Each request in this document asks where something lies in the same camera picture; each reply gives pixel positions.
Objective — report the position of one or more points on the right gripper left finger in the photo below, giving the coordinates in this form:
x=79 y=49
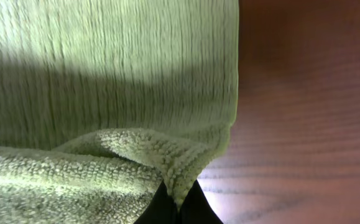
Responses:
x=161 y=210

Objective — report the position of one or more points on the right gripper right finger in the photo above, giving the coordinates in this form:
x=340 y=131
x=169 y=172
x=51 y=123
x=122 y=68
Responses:
x=196 y=209

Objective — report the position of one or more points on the light green microfiber cloth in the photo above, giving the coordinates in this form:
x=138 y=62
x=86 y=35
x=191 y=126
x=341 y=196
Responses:
x=103 y=101

